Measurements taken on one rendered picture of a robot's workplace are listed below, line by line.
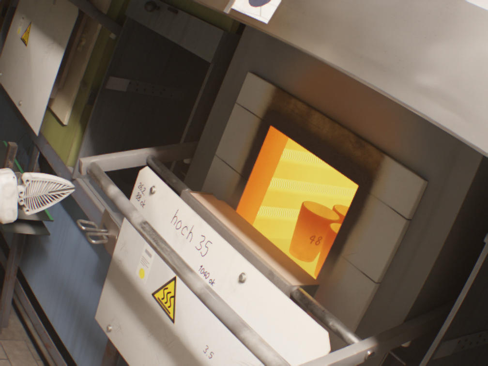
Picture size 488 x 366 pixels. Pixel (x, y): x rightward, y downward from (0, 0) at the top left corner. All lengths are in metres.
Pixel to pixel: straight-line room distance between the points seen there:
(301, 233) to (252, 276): 0.27
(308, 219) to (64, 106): 0.99
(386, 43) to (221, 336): 0.64
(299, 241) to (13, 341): 1.55
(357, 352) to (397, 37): 0.46
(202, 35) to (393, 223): 0.66
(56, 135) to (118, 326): 0.84
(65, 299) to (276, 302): 1.18
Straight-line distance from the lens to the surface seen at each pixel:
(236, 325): 1.02
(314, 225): 1.38
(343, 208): 1.51
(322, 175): 1.49
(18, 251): 2.54
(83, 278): 2.07
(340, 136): 1.21
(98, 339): 2.01
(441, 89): 0.74
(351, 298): 1.17
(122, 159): 1.45
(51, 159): 2.19
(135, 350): 1.46
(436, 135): 1.10
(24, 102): 2.17
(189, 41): 1.58
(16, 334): 2.72
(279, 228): 1.48
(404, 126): 1.14
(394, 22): 0.81
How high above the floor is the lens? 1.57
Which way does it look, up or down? 17 degrees down
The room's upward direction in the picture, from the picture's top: 22 degrees clockwise
